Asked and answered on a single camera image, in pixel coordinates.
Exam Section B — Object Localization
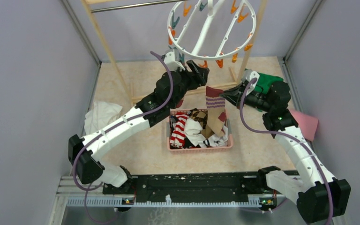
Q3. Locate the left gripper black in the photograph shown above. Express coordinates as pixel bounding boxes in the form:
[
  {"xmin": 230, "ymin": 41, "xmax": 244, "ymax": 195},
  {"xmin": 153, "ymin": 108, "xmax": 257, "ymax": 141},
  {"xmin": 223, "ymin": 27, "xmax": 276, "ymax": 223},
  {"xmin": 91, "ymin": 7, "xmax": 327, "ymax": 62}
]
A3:
[{"xmin": 167, "ymin": 60, "xmax": 209, "ymax": 109}]

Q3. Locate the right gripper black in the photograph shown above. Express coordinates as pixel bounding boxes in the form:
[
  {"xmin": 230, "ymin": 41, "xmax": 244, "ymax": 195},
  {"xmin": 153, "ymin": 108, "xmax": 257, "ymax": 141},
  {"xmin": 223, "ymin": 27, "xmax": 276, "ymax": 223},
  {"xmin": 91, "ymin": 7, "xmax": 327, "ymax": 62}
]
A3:
[{"xmin": 219, "ymin": 82, "xmax": 273, "ymax": 113}]

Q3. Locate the beige purple striped sock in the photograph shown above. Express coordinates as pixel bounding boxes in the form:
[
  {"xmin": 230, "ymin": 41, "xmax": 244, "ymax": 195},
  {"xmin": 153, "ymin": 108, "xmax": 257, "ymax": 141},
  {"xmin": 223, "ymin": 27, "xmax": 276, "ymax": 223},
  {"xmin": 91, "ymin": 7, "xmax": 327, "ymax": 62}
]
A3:
[{"xmin": 205, "ymin": 87, "xmax": 226, "ymax": 137}]

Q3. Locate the white round clip hanger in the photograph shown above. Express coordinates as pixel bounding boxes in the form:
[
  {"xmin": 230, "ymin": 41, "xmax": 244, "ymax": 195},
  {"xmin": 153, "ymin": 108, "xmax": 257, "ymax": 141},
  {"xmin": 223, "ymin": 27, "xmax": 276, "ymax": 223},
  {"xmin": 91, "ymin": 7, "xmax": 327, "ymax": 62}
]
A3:
[{"xmin": 166, "ymin": 0, "xmax": 253, "ymax": 57}]

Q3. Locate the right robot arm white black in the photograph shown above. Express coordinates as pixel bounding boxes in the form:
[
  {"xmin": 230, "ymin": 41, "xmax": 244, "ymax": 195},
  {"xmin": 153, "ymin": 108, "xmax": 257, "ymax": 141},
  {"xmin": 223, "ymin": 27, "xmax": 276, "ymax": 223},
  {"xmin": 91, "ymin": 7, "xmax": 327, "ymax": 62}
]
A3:
[{"xmin": 220, "ymin": 78, "xmax": 351, "ymax": 224}]

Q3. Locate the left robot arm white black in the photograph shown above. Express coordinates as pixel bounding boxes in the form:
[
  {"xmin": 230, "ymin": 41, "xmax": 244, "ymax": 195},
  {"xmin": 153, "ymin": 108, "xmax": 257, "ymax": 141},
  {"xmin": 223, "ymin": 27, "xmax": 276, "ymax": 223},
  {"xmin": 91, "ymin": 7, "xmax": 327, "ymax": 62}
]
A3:
[{"xmin": 68, "ymin": 60, "xmax": 210, "ymax": 194}]

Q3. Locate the orange clip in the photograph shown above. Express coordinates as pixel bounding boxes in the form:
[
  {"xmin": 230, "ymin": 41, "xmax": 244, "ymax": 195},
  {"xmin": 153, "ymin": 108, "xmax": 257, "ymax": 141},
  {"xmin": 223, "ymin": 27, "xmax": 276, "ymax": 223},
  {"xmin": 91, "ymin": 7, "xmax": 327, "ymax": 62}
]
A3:
[
  {"xmin": 198, "ymin": 60, "xmax": 208, "ymax": 68},
  {"xmin": 216, "ymin": 52, "xmax": 224, "ymax": 68}
]

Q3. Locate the green cloth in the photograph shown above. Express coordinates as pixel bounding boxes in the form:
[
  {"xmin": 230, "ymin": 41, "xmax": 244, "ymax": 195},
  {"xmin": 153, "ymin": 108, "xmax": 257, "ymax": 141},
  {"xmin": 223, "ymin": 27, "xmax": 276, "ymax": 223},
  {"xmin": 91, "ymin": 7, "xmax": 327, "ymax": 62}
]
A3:
[{"xmin": 241, "ymin": 69, "xmax": 284, "ymax": 94}]

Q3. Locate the brown argyle sock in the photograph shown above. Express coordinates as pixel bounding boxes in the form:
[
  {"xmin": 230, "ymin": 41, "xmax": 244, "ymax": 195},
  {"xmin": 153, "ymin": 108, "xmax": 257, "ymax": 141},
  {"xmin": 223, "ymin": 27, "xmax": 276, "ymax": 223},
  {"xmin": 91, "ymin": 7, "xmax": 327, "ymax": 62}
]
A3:
[{"xmin": 190, "ymin": 108, "xmax": 208, "ymax": 129}]

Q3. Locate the pink plastic basket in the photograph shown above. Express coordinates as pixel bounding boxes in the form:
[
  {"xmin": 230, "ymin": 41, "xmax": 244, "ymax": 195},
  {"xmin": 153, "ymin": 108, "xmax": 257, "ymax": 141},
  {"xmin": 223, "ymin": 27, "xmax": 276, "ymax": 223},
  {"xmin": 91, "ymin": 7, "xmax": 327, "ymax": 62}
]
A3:
[{"xmin": 167, "ymin": 109, "xmax": 233, "ymax": 154}]

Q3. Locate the white black sock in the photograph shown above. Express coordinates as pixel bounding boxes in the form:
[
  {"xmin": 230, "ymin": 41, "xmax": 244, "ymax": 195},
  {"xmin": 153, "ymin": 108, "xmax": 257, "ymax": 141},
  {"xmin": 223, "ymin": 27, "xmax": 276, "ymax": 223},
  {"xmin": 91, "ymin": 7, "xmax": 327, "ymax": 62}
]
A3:
[{"xmin": 184, "ymin": 119, "xmax": 228, "ymax": 148}]

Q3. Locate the red white striped sock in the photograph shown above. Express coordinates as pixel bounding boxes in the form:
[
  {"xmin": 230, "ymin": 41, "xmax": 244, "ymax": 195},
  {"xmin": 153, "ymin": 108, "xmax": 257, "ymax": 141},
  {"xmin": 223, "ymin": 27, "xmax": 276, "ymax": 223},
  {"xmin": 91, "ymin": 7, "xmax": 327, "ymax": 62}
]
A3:
[{"xmin": 169, "ymin": 112, "xmax": 190, "ymax": 149}]

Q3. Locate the pink cloth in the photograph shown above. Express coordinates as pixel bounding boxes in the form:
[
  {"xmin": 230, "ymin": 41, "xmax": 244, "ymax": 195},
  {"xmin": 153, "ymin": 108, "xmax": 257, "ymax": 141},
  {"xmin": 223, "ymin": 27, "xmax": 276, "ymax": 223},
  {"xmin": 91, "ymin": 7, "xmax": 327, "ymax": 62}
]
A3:
[{"xmin": 289, "ymin": 109, "xmax": 319, "ymax": 142}]

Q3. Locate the white cloth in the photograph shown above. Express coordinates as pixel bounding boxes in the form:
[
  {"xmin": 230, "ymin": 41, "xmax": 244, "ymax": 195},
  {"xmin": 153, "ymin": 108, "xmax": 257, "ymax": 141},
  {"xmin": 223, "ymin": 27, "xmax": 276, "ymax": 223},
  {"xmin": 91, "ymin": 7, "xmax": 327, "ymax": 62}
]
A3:
[{"xmin": 84, "ymin": 101, "xmax": 123, "ymax": 135}]

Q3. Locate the metal rack rod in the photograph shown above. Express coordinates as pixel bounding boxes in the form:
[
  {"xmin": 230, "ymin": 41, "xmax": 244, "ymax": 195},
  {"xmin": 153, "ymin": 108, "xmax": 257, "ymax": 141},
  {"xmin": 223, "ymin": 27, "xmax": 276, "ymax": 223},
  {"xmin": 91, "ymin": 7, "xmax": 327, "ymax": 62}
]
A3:
[{"xmin": 91, "ymin": 0, "xmax": 181, "ymax": 13}]

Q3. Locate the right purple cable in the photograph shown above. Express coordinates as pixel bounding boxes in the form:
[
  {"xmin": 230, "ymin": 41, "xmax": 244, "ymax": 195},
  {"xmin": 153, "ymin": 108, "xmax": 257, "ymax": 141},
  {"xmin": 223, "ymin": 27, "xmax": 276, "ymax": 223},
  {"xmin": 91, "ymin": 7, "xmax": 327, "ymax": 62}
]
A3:
[{"xmin": 239, "ymin": 77, "xmax": 334, "ymax": 225}]

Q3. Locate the purple cable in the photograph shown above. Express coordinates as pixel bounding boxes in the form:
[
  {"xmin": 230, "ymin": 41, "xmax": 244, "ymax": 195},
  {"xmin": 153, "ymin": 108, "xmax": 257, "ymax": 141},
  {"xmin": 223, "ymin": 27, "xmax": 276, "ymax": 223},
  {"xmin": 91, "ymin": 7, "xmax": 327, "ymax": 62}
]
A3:
[
  {"xmin": 72, "ymin": 50, "xmax": 174, "ymax": 225},
  {"xmin": 239, "ymin": 77, "xmax": 334, "ymax": 225}
]

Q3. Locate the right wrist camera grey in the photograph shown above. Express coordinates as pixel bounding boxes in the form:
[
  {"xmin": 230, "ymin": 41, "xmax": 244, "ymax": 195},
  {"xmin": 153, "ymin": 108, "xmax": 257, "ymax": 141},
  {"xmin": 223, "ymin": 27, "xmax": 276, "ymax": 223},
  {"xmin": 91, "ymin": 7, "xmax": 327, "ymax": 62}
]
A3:
[{"xmin": 241, "ymin": 69, "xmax": 260, "ymax": 95}]

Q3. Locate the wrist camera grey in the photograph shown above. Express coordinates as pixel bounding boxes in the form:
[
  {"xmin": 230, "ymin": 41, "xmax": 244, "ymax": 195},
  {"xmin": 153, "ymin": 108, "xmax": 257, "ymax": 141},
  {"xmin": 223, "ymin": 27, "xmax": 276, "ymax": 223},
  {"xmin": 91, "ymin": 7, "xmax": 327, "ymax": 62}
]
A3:
[
  {"xmin": 241, "ymin": 69, "xmax": 260, "ymax": 95},
  {"xmin": 163, "ymin": 49, "xmax": 186, "ymax": 71}
]

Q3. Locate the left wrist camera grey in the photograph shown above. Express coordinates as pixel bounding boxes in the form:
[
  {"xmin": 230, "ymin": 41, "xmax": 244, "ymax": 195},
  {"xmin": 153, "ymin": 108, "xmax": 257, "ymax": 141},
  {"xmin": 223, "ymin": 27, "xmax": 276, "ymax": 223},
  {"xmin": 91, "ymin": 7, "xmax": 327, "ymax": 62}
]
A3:
[{"xmin": 163, "ymin": 49, "xmax": 186, "ymax": 71}]

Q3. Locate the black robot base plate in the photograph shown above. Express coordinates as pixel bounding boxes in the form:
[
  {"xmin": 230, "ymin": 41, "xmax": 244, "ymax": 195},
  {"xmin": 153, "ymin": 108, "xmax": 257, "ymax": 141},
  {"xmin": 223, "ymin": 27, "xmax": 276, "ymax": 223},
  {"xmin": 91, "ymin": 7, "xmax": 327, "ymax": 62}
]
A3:
[{"xmin": 102, "ymin": 172, "xmax": 279, "ymax": 203}]

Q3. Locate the wooden drying rack frame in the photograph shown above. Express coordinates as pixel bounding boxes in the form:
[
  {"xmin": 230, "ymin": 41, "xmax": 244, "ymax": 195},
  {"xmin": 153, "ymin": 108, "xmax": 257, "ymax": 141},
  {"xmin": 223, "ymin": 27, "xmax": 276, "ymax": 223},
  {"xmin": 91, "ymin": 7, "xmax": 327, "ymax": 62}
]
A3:
[{"xmin": 82, "ymin": 0, "xmax": 267, "ymax": 104}]

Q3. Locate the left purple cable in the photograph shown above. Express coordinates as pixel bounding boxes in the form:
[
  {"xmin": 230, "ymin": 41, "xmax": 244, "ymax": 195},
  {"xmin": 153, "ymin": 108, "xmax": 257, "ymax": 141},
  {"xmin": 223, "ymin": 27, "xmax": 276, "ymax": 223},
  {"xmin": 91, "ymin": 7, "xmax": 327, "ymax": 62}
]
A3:
[{"xmin": 72, "ymin": 50, "xmax": 174, "ymax": 225}]

